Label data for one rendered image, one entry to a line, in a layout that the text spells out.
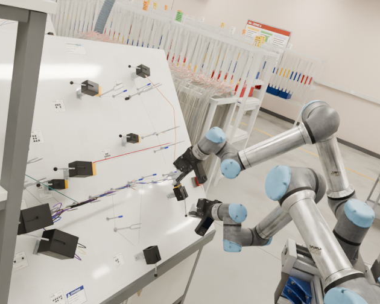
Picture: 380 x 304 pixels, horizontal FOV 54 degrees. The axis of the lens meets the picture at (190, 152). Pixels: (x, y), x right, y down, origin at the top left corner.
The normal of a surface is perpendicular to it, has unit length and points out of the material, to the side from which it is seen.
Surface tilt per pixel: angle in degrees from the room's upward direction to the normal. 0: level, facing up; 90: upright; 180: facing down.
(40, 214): 52
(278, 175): 88
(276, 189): 86
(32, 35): 90
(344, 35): 90
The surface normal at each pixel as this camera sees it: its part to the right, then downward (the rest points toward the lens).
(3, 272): 0.79, 0.41
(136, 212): 0.79, -0.23
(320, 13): -0.51, 0.17
